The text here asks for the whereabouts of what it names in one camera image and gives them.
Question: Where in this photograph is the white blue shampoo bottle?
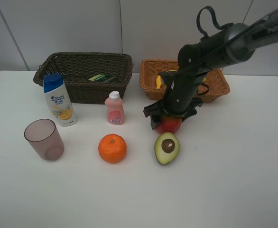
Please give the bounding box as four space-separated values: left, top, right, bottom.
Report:
43 74 77 127

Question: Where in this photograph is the red apple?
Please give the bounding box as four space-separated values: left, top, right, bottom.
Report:
156 115 182 134

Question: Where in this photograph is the black bottle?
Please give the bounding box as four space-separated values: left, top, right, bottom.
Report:
88 74 120 83

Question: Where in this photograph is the pink lotion bottle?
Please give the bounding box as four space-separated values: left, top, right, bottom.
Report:
104 91 124 125

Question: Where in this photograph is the dark brown wicker basket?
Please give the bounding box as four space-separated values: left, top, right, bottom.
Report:
33 52 133 105

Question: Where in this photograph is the translucent purple plastic cup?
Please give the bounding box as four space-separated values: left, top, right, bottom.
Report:
24 119 65 162

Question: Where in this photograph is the tan wicker basket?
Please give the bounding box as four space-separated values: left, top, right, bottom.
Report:
139 59 230 103

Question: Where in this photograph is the orange mandarin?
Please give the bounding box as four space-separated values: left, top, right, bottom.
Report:
98 134 127 163

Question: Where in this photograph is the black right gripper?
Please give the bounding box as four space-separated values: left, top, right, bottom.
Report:
143 74 203 130

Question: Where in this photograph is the yellow banana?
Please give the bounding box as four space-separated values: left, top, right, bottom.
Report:
156 70 207 89

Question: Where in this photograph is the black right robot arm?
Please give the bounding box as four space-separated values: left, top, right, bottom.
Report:
143 6 278 130

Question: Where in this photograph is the avocado half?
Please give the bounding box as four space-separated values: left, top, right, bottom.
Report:
154 132 180 165

